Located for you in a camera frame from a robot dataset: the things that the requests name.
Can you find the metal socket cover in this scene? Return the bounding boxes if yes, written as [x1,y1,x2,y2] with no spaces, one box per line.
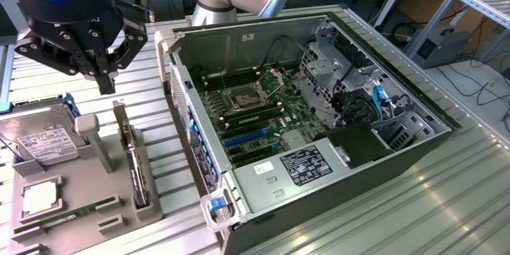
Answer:
[256,67,292,95]

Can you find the silver power supply unit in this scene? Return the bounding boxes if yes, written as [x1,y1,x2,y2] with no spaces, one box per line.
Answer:
[232,139,352,214]

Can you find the grey box with black handle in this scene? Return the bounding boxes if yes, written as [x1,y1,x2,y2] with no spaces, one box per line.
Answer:
[408,26,474,70]

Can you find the silver perforated drive cage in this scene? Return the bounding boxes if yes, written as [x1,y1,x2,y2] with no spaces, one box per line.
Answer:
[297,41,379,100]

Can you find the black plastic cable holder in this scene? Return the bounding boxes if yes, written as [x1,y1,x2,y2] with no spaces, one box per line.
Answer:
[331,92,379,126]

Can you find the blue flat wire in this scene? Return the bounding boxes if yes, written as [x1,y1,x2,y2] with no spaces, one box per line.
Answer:
[371,84,389,124]

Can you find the silver finned chipset heatsink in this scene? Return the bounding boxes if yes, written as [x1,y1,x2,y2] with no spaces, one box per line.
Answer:
[284,133,311,150]

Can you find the CPU socket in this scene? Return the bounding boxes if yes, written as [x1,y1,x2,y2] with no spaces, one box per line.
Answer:
[228,87,260,110]

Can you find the green RAM stick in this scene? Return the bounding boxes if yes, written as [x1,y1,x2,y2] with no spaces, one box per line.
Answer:
[13,196,116,235]

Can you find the aluminium frame rack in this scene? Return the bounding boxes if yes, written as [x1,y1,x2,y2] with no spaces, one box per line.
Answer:
[404,0,510,59]

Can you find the black slot with blue latch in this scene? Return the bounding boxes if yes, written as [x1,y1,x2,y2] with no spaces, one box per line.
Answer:
[229,143,279,160]

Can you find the black expansion slot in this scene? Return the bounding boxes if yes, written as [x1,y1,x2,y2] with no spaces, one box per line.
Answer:
[232,150,276,167]

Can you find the grey parts rack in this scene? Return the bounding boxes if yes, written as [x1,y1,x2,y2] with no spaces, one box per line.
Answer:
[0,113,164,255]

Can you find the silver disk bay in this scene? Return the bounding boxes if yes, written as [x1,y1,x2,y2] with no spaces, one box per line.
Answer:
[369,110,451,152]

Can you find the black RAM slot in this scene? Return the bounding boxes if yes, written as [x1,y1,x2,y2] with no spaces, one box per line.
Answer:
[223,109,283,125]
[200,69,259,80]
[204,76,261,87]
[219,102,279,117]
[224,113,285,130]
[203,72,260,84]
[220,106,280,121]
[200,65,257,76]

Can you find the graphics card with metal bracket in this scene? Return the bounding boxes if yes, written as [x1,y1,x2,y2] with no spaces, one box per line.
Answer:
[112,100,150,210]

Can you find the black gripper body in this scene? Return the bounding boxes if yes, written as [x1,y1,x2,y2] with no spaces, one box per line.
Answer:
[1,0,125,56]

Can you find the thin dark wire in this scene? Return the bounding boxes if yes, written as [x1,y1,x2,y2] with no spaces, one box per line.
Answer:
[264,35,309,69]

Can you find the open black PC case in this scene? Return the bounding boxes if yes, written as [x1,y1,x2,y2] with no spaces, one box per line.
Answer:
[153,11,463,255]

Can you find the thin red black wires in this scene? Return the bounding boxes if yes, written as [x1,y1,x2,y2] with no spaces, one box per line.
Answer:
[381,93,413,111]

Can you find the black plastic air shroud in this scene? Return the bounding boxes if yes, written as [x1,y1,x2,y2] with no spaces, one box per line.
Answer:
[313,122,393,170]

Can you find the black wire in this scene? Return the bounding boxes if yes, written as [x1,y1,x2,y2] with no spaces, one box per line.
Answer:
[336,44,357,88]

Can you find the silver CPU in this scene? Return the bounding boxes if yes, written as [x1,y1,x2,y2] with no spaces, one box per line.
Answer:
[20,180,61,217]

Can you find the blue disk caddy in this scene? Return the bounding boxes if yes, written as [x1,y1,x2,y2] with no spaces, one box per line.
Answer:
[58,92,84,118]

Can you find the silver hard disk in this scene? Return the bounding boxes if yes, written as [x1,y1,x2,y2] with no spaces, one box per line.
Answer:
[0,102,80,166]

